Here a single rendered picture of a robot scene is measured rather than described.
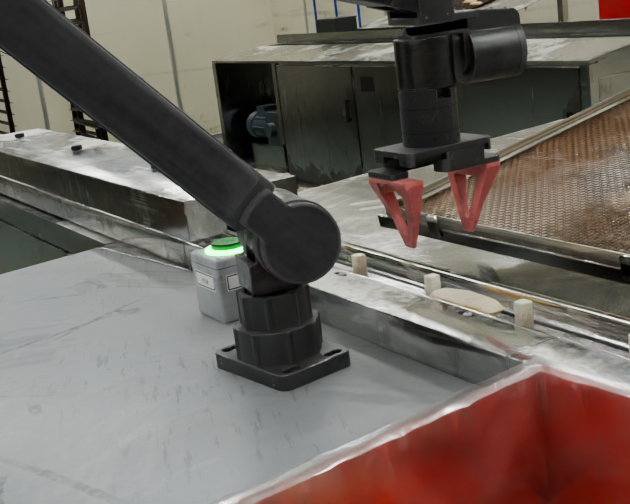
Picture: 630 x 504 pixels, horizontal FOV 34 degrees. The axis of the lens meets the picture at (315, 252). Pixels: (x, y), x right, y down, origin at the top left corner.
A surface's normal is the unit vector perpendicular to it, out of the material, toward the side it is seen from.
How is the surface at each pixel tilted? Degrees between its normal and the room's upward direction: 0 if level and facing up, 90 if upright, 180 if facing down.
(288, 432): 0
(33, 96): 90
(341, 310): 90
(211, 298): 90
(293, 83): 90
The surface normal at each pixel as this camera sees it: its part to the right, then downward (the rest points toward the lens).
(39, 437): -0.12, -0.96
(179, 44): 0.51, 0.15
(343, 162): -0.84, 0.23
